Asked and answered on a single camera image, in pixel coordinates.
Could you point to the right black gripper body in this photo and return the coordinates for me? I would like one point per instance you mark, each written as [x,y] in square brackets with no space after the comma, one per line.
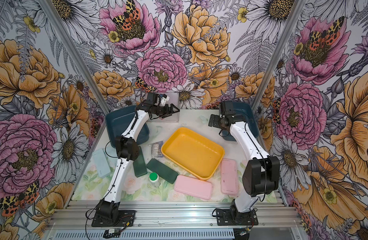
[218,121]

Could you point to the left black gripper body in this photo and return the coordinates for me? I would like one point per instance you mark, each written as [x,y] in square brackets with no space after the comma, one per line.
[162,110]

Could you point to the silver metal first-aid case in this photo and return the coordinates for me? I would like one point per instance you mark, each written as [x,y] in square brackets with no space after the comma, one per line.
[174,118]

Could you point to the teal storage tray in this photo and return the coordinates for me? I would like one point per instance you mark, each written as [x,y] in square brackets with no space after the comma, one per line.
[249,120]
[127,126]

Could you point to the yellow storage tray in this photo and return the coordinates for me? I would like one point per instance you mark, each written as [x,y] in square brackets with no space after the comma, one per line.
[194,153]

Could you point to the dark green pencil case slanted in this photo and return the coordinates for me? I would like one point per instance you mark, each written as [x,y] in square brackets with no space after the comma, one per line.
[162,170]

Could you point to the dark green pencil case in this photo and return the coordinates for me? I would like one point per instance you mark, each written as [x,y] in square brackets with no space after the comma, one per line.
[139,165]

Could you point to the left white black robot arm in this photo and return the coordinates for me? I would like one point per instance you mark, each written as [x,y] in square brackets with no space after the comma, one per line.
[127,150]

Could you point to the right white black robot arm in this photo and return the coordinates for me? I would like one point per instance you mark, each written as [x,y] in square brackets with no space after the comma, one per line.
[261,175]

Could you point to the pink pencil case right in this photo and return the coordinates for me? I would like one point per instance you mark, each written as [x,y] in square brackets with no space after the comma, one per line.
[229,177]

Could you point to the pink pencil case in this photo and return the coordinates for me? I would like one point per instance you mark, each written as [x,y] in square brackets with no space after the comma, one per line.
[193,187]
[229,177]

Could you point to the pink pencil case lower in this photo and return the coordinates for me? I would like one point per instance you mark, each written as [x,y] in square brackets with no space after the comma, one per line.
[193,187]

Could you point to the light blue pencil case outer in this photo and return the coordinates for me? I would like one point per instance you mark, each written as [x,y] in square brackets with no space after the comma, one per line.
[100,160]

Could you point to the small clear packet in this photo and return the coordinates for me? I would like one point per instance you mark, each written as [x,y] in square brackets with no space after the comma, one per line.
[156,149]

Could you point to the floral table mat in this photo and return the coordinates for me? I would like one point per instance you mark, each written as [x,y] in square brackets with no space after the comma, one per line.
[92,187]

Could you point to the green cap white bottle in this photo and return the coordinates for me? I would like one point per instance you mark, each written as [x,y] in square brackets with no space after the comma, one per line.
[154,179]

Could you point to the small green circuit board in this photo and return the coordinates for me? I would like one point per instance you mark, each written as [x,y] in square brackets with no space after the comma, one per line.
[112,233]

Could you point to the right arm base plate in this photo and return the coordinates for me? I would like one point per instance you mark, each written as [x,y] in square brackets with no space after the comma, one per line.
[235,218]

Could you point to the aluminium front rail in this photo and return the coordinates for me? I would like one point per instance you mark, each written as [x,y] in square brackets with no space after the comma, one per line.
[169,215]

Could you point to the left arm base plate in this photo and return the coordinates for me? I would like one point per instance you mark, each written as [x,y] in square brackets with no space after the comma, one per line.
[120,218]

